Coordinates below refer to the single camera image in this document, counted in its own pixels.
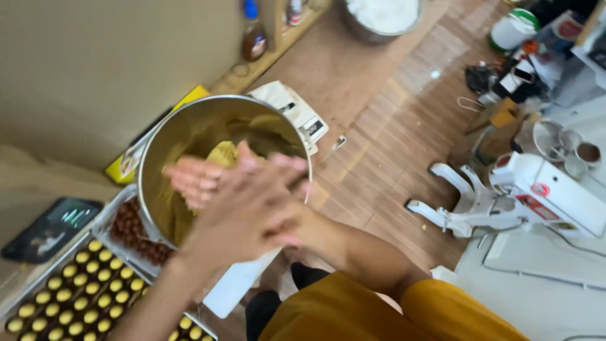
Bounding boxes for person's left hand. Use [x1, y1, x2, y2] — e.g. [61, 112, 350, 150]
[182, 141, 313, 272]

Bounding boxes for person's right hand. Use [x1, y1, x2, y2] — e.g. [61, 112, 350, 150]
[162, 155, 237, 212]

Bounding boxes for yellow cookie dough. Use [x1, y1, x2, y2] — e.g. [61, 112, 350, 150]
[154, 116, 306, 244]

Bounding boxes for large steel mixing bowl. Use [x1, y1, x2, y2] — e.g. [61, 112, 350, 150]
[136, 95, 313, 250]

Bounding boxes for white paper bag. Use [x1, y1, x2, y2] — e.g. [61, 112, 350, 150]
[248, 81, 330, 156]

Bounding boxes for yellow cardboard box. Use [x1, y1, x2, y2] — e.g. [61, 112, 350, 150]
[104, 85, 212, 185]

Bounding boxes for heap of brown chocolate balls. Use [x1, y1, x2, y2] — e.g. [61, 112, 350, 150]
[109, 196, 175, 266]

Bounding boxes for clear plastic container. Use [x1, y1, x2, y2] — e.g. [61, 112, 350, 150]
[91, 184, 177, 278]

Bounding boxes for white plastic board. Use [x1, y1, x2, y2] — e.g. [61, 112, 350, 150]
[202, 246, 285, 319]

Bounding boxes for wooden shelf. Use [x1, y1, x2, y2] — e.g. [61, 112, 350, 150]
[208, 0, 333, 96]

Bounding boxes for brown bottle with blue cap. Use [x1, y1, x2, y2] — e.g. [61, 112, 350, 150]
[241, 0, 269, 63]

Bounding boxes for black digital scale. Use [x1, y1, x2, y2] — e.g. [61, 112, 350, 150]
[1, 197, 105, 265]

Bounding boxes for black trousers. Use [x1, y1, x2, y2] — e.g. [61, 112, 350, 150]
[245, 261, 332, 341]

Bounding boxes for small bottle with red label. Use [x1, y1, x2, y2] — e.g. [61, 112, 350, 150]
[288, 0, 304, 27]

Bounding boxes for rows of yellow-topped cookies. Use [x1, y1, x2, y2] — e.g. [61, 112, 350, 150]
[5, 239, 215, 341]

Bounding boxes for orange garment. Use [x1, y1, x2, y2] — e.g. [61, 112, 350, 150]
[258, 270, 532, 341]

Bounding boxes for white flour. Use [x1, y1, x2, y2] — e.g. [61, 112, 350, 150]
[346, 0, 420, 35]

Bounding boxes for metal baking tray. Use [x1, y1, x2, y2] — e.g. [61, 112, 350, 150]
[0, 231, 219, 341]

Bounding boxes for brown cardboard box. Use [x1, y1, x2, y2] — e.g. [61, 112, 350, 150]
[490, 97, 520, 129]

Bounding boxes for heap of kitchen clutter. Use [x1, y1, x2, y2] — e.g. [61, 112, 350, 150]
[456, 40, 556, 111]

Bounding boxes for white stand mixer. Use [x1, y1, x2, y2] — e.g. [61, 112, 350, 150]
[404, 152, 606, 240]

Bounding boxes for white tub with green lid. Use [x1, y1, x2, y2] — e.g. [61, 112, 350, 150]
[489, 8, 541, 52]

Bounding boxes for cluster of metal measuring cups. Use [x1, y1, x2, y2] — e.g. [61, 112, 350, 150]
[532, 118, 603, 180]

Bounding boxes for grey power cable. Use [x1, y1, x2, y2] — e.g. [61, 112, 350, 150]
[481, 223, 606, 291]

